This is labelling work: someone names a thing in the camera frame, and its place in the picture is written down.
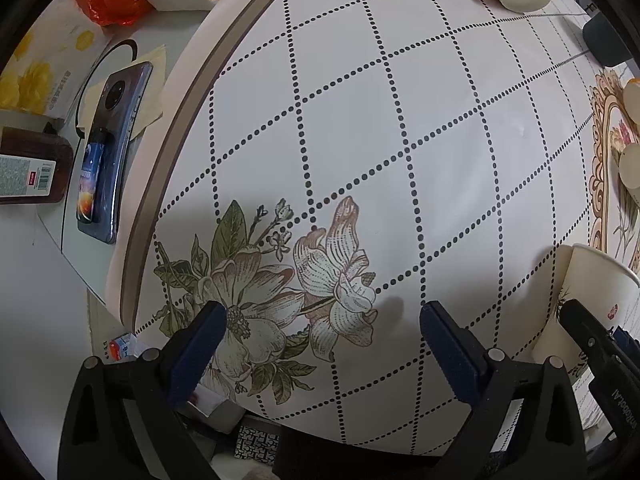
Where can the brown bottle white label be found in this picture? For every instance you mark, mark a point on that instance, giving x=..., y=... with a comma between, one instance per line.
x=30, y=170

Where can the yellow floral tissue pack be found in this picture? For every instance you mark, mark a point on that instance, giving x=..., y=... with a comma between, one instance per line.
x=45, y=67

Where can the dark teal cup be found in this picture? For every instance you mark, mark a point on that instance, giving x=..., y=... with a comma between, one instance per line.
x=605, y=40

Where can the beige round cup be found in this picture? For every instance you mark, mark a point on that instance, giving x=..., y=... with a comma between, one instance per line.
x=631, y=172
x=633, y=107

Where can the small white box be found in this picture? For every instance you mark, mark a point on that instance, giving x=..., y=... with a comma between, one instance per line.
x=217, y=407

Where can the beige paper napkin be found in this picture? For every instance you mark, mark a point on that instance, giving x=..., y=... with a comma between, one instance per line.
x=152, y=95

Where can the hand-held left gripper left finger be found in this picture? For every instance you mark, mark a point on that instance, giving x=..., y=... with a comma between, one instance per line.
x=200, y=350

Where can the black white patterned box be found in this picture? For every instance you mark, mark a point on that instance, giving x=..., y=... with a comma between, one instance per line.
x=256, y=442

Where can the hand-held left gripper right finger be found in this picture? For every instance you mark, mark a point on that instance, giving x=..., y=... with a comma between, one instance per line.
x=450, y=350

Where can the small blue red packet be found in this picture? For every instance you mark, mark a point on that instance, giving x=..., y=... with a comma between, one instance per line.
x=122, y=346

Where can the white paper cup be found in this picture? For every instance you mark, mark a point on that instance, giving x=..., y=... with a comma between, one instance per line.
x=595, y=280

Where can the blue smartphone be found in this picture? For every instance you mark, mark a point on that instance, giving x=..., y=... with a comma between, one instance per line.
x=112, y=155

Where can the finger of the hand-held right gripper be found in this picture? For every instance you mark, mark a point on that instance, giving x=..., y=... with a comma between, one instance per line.
x=590, y=332

